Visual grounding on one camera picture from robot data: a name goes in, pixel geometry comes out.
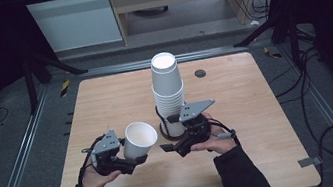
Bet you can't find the white paper drinking cup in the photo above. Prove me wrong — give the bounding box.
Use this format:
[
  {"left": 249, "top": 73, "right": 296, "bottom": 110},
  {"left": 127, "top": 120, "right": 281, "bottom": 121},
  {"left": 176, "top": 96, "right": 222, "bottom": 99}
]
[{"left": 118, "top": 119, "right": 162, "bottom": 164}]

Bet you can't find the stack of white cups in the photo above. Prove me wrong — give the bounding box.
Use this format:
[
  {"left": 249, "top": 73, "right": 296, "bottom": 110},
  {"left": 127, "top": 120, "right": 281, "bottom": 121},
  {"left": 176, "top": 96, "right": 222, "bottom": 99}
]
[{"left": 146, "top": 49, "right": 193, "bottom": 141}]

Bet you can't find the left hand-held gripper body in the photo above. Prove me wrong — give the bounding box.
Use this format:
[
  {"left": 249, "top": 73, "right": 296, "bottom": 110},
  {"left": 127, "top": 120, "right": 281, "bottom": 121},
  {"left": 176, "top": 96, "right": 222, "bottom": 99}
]
[{"left": 87, "top": 126, "right": 139, "bottom": 181}]

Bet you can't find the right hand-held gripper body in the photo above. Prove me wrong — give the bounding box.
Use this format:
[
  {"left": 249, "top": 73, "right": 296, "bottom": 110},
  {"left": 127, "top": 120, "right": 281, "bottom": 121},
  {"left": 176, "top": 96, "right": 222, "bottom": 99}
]
[{"left": 167, "top": 98, "right": 224, "bottom": 160}]

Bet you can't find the person's right hand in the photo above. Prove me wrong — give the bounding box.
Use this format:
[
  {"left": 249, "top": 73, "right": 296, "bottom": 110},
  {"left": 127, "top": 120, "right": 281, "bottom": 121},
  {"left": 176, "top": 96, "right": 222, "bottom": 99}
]
[{"left": 185, "top": 108, "right": 239, "bottom": 160}]

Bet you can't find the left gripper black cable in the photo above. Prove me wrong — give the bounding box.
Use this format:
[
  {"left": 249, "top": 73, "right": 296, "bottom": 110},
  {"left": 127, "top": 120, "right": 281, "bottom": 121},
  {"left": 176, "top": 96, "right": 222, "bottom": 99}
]
[{"left": 71, "top": 134, "right": 113, "bottom": 186}]

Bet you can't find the grey tape piece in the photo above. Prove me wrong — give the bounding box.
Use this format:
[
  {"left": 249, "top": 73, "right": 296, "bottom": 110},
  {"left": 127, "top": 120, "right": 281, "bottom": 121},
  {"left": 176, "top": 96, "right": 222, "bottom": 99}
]
[{"left": 296, "top": 155, "right": 324, "bottom": 170}]

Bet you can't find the yellow black tape strip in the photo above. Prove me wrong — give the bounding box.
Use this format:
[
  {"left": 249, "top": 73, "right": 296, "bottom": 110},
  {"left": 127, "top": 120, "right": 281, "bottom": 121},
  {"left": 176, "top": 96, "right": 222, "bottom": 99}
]
[
  {"left": 262, "top": 44, "right": 283, "bottom": 62},
  {"left": 57, "top": 78, "right": 74, "bottom": 98}
]

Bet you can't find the person's left hand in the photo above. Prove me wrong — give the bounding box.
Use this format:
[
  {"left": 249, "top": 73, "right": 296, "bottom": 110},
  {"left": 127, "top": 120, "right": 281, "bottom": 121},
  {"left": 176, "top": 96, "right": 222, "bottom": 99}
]
[{"left": 79, "top": 159, "right": 125, "bottom": 187}]

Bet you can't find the white cabinet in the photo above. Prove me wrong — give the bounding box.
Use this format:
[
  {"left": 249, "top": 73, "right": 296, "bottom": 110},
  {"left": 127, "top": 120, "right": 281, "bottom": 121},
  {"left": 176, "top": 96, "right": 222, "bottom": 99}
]
[{"left": 26, "top": 0, "right": 125, "bottom": 57}]

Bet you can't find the round black table grommet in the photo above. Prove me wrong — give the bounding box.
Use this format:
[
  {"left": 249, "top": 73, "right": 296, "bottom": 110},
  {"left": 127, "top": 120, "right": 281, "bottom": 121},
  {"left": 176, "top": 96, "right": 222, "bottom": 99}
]
[{"left": 193, "top": 68, "right": 207, "bottom": 80}]

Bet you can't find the black metal stand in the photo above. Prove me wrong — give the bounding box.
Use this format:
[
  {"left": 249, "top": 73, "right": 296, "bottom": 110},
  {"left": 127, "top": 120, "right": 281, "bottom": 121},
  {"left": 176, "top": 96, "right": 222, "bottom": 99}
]
[
  {"left": 19, "top": 40, "right": 94, "bottom": 116},
  {"left": 228, "top": 0, "right": 323, "bottom": 78}
]

